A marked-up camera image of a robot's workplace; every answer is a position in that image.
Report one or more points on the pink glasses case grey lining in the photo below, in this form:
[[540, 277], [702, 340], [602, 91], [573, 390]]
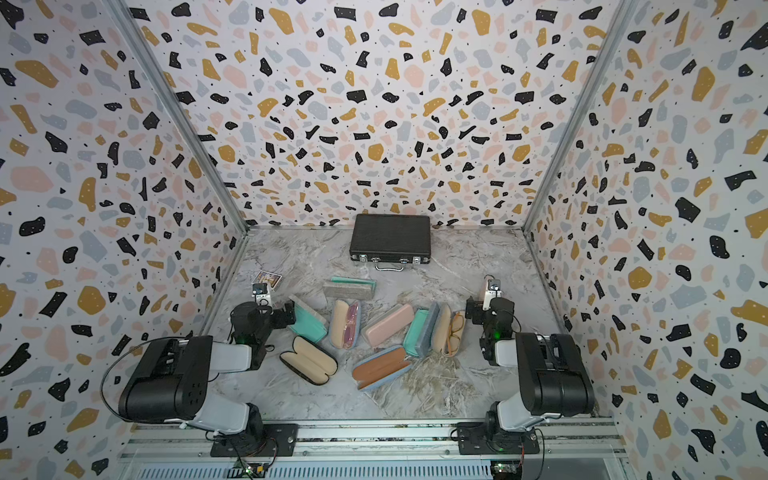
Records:
[[388, 324]]

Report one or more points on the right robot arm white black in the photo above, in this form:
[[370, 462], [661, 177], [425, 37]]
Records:
[[553, 382]]

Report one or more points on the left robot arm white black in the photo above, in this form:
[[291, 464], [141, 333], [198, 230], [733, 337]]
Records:
[[171, 380]]

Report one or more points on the mint green glasses case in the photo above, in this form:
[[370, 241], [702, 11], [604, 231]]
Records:
[[308, 324]]

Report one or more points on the black case beige lining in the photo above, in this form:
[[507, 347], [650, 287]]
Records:
[[309, 362]]

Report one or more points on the grey case mint lining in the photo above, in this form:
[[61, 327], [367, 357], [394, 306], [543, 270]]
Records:
[[418, 339]]

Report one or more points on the playing card box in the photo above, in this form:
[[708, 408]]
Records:
[[270, 278]]

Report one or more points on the black ribbed briefcase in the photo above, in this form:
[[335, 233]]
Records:
[[391, 238]]

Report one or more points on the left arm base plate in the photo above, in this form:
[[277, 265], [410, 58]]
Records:
[[272, 440]]

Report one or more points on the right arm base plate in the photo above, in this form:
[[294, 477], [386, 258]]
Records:
[[477, 438]]

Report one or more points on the aluminium front rail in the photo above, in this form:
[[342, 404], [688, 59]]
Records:
[[579, 448]]

